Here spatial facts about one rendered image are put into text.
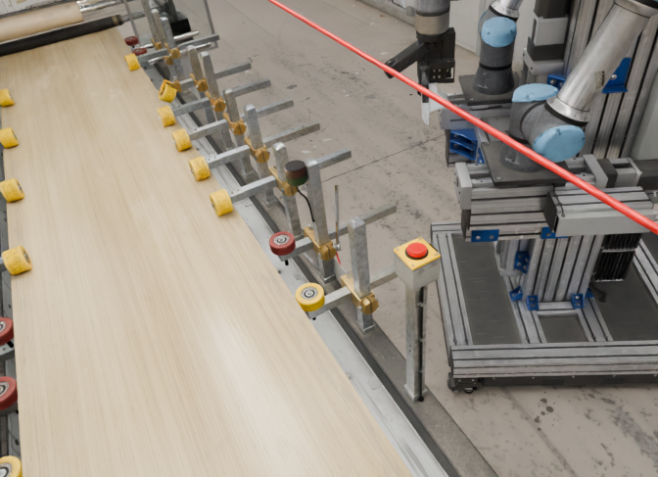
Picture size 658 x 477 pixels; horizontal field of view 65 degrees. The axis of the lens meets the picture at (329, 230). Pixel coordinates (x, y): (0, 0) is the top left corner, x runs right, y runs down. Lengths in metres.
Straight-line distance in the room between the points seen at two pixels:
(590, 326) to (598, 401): 0.30
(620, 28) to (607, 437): 1.51
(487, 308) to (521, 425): 0.47
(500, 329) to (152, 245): 1.39
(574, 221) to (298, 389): 0.92
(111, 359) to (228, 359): 0.31
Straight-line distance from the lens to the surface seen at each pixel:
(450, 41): 1.27
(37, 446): 1.43
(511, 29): 2.01
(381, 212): 1.75
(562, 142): 1.45
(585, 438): 2.32
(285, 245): 1.60
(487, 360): 2.14
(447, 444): 1.42
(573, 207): 1.67
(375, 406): 1.55
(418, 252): 1.06
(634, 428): 2.40
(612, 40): 1.41
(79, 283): 1.75
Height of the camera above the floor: 1.96
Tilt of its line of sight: 40 degrees down
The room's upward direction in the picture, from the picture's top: 8 degrees counter-clockwise
